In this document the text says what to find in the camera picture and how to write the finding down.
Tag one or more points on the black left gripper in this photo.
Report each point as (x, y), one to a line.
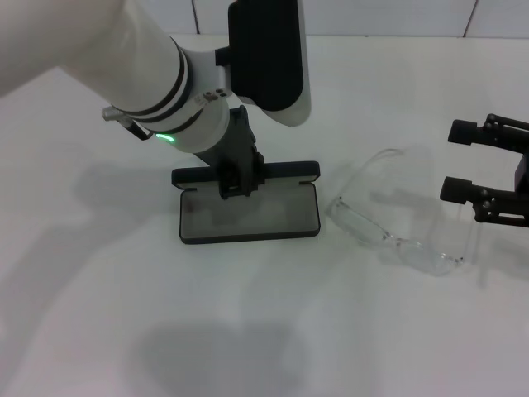
(239, 136)

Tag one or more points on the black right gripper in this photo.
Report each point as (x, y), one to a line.
(522, 173)

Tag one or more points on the black glasses case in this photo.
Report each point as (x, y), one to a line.
(248, 219)

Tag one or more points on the clear white glasses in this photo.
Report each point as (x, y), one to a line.
(363, 225)

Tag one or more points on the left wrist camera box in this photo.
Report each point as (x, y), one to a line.
(264, 54)

